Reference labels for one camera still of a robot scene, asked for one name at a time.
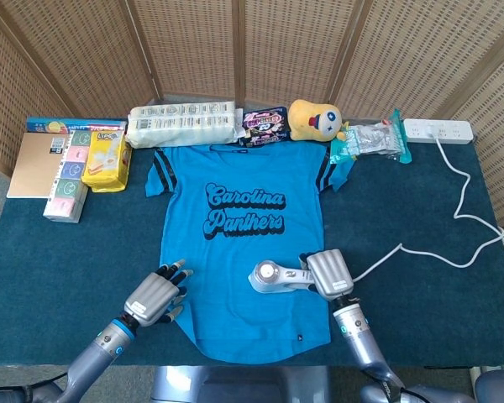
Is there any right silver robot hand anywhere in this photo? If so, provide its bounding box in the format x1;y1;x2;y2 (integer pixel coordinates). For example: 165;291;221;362
298;249;356;301

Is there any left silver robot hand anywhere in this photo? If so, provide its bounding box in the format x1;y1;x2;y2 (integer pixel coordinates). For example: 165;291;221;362
123;259;194;327

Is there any white handheld garment steamer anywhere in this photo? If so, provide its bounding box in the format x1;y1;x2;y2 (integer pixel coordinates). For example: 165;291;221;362
247;259;316;295

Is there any blue Carolina Panthers shirt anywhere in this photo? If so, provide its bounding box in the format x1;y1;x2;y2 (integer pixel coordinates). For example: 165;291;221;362
145;142;356;364

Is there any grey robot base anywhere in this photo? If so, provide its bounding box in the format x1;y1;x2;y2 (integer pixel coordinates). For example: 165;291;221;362
150;365;333;403

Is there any dark blue table cloth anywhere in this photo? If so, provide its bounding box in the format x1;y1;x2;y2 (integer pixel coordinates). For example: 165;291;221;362
0;140;504;367

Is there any teal wet wipes pack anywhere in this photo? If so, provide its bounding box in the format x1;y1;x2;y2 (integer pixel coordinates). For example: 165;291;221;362
329;125;360;165

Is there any pastel tissue box pack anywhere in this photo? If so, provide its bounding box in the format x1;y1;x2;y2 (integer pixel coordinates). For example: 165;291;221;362
42;128;92;223

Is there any yellow snack bag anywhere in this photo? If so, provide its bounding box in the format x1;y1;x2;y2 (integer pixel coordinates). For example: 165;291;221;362
81;128;133;193

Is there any clear bag with teal edge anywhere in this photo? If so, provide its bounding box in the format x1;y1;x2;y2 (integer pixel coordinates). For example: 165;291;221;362
348;107;413;165

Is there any yellow plush toy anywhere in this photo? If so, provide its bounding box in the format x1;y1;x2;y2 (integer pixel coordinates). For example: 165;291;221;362
287;99;349;142

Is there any dark purple printed package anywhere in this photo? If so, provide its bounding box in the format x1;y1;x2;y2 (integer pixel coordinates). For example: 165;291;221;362
237;105;290;148

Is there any white tissue roll pack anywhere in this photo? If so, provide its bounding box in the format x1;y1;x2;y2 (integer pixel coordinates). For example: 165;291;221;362
124;100;241;149

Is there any brown notebook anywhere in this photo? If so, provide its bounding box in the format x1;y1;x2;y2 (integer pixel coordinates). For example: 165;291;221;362
6;132;71;199

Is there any white power strip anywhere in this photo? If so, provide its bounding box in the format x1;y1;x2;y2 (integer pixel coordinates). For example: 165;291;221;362
403;118;475;145

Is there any blue box with fruit print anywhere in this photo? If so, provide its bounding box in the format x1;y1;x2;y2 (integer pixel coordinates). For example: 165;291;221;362
25;116;128;135

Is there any wicker folding screen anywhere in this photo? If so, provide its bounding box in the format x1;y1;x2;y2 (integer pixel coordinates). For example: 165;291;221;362
0;0;504;228

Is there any white power cable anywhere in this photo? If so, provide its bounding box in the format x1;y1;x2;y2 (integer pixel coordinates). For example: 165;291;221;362
351;133;504;283

